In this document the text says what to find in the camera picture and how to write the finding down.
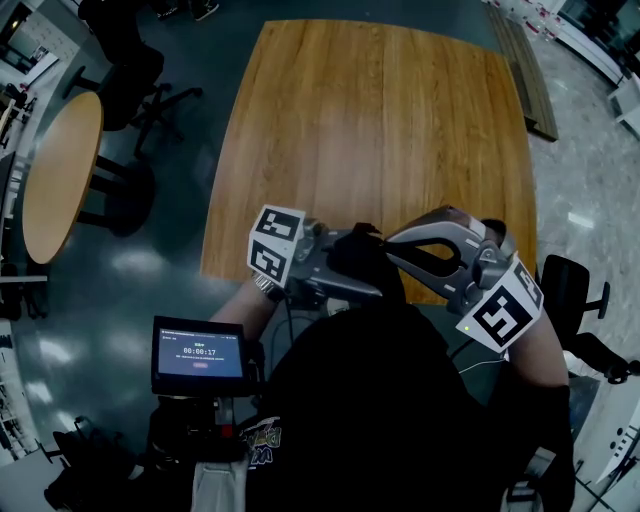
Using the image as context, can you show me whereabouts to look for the person's black shirt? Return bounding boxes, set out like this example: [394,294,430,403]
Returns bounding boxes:
[239,304,576,512]

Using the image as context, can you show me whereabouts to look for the row of clear water jugs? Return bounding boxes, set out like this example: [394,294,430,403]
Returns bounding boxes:
[499,0,566,41]

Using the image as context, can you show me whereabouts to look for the white desk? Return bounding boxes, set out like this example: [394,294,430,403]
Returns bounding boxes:
[574,379,640,486]

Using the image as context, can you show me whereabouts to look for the black soft pouch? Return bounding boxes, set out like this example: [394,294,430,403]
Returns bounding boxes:
[329,222,409,304]

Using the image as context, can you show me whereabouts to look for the black monitor mount rig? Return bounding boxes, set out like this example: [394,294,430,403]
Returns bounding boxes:
[147,344,266,464]

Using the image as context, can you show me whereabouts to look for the silver wristwatch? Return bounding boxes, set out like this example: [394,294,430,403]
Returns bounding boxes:
[251,272,286,304]

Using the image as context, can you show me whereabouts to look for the wooden plank bench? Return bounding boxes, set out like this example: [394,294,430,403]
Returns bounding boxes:
[482,3,560,144]

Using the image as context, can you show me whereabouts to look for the white cabinet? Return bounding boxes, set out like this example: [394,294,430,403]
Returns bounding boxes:
[607,72,640,141]

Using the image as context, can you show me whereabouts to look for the person's right forearm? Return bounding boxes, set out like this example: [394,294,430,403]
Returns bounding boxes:
[504,319,571,389]

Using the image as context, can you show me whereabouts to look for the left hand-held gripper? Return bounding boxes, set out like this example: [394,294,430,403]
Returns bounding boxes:
[246,204,385,308]

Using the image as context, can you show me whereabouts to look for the white cable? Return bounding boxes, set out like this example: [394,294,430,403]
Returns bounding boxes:
[457,352,509,374]

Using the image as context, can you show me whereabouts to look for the person's left forearm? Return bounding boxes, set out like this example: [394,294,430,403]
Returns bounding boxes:
[209,279,281,324]

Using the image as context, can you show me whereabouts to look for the person's light grey trousers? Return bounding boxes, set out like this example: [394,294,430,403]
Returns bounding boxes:
[192,457,251,512]

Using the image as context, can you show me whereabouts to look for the dark desk divider panel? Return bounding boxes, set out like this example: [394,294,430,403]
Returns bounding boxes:
[0,152,17,261]

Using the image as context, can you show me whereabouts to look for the black backpack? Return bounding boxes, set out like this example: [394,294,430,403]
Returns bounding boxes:
[44,414,151,512]

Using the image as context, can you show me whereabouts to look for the person's right hand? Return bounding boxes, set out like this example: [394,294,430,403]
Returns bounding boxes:
[428,205,520,260]

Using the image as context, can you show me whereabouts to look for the black monitor screen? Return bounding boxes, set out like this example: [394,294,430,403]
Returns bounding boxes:
[151,315,249,396]

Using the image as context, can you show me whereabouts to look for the round wooden table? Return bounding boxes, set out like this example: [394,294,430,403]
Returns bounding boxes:
[21,91,156,265]

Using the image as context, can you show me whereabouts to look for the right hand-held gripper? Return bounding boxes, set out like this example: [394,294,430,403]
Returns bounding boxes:
[384,217,546,354]

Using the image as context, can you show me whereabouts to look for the black office chair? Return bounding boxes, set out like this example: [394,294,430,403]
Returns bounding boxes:
[539,253,640,385]
[77,0,204,161]

